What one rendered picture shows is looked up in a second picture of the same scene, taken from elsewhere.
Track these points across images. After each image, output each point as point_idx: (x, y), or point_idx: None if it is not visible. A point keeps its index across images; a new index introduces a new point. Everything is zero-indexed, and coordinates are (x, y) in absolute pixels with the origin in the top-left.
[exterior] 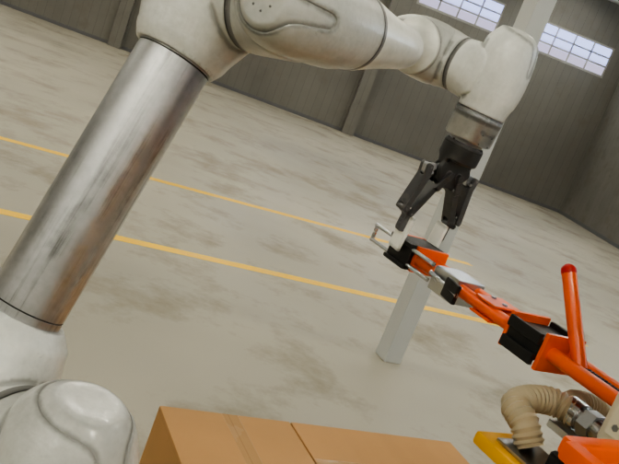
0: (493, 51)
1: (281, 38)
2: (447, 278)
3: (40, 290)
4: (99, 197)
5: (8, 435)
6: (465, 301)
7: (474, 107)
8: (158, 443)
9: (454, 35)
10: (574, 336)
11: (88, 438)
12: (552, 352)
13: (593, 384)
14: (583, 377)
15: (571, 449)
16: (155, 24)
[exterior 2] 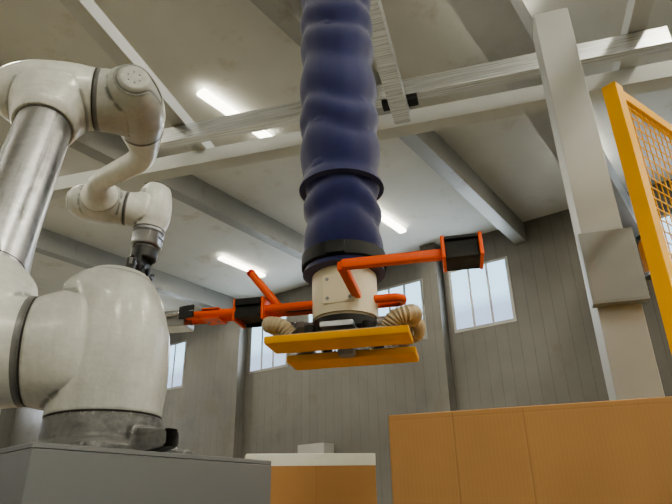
0: (152, 192)
1: (145, 99)
2: (179, 307)
3: (19, 241)
4: (41, 186)
5: (95, 282)
6: (194, 318)
7: (150, 222)
8: None
9: (121, 190)
10: (272, 296)
11: (147, 278)
12: (266, 305)
13: (297, 303)
14: (290, 304)
15: (346, 259)
16: (45, 95)
